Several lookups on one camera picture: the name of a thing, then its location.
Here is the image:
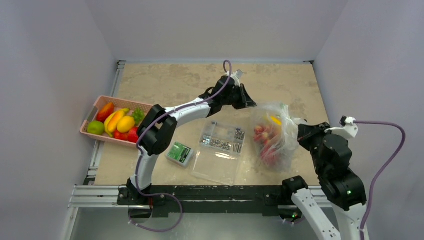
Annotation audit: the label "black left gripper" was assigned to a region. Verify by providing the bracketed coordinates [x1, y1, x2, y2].
[221, 84, 256, 110]

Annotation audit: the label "translucent printed plastic bag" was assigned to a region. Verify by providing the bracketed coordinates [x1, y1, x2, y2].
[250, 102, 307, 172]

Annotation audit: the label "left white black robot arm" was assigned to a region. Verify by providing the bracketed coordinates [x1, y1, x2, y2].
[126, 70, 257, 205]

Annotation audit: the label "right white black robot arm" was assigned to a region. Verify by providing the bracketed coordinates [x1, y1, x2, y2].
[280, 117, 370, 240]

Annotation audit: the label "yellow fake fruit in bag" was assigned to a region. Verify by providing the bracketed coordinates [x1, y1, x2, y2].
[269, 116, 282, 126]

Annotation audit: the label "red fake fruits in bag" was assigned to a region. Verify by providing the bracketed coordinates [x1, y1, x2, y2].
[253, 123, 284, 167]

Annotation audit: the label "green fake grapes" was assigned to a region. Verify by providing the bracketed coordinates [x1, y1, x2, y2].
[131, 108, 145, 126]

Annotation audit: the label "red fake apple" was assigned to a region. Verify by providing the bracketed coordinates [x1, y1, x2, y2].
[127, 126, 139, 143]

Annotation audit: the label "yellow fake banana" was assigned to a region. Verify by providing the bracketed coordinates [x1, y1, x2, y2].
[104, 108, 130, 138]

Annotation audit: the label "yellow fake lemon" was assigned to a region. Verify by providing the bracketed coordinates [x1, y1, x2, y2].
[117, 116, 136, 133]

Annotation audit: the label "red fake strawberries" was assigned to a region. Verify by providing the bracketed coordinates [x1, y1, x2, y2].
[113, 130, 129, 141]

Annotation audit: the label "orange yellow fake mango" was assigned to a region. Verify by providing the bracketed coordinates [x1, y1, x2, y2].
[106, 109, 127, 134]

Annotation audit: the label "red orange fake mango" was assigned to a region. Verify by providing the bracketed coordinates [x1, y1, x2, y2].
[96, 102, 115, 123]

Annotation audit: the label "green fake apple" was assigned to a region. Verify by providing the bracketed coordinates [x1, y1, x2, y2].
[86, 120, 105, 136]

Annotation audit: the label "clear plastic screw organizer box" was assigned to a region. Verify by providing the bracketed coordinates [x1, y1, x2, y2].
[191, 120, 246, 186]

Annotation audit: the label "green circuit board case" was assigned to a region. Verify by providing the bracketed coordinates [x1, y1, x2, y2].
[165, 141, 195, 168]

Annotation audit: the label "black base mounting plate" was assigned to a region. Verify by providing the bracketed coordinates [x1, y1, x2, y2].
[117, 185, 303, 220]

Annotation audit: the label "pink plastic basket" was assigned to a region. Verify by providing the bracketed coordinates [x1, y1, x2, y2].
[79, 95, 153, 148]

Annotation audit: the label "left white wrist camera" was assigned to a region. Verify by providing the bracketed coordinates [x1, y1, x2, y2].
[230, 69, 244, 86]

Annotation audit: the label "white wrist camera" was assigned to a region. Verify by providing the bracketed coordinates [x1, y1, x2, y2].
[230, 69, 244, 86]
[324, 116, 358, 140]

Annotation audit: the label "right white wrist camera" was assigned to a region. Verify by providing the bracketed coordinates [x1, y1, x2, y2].
[324, 116, 358, 140]

